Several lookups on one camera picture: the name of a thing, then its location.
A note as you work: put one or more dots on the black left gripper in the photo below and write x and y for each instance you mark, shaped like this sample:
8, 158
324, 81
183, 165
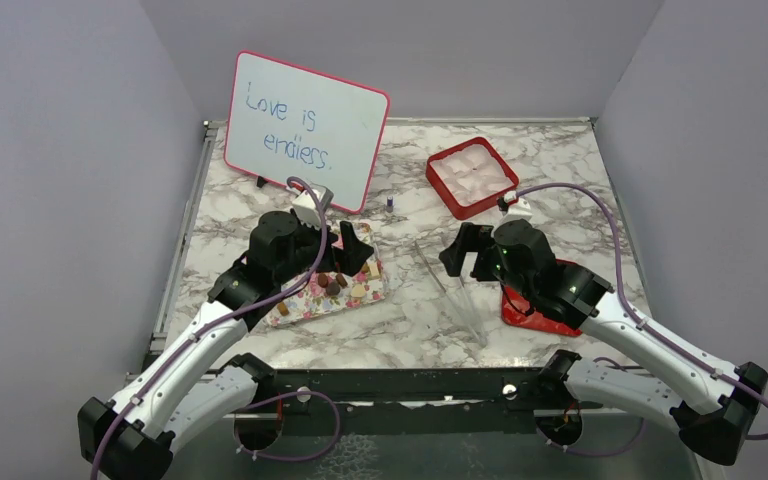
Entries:
353, 255

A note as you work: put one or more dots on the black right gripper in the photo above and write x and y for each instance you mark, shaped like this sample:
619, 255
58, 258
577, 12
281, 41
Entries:
470, 238

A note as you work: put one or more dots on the white heart chocolate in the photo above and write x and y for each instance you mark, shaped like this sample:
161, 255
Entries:
358, 291

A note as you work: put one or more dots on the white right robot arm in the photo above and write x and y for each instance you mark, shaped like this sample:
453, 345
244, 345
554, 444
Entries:
708, 402

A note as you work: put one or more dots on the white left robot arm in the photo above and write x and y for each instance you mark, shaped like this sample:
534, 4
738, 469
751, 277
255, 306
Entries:
135, 434

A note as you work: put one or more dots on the dark heart chocolate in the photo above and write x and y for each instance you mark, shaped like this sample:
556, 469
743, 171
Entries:
333, 289

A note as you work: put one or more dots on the red square tin box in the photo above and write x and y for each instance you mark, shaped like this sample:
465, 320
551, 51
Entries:
466, 212

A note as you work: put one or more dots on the floral tray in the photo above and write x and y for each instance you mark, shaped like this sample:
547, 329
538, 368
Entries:
313, 302

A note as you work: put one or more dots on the white paper cups liner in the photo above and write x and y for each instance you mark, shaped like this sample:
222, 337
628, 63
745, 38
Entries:
472, 174

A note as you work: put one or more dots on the red tin lid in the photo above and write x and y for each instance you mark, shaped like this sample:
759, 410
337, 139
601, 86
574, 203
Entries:
536, 314

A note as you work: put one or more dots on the pink framed whiteboard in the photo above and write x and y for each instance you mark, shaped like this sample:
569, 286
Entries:
286, 120

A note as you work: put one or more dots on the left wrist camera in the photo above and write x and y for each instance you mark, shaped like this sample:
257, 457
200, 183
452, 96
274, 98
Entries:
310, 208

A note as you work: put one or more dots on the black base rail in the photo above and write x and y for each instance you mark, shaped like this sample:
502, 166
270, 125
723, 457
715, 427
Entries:
410, 397

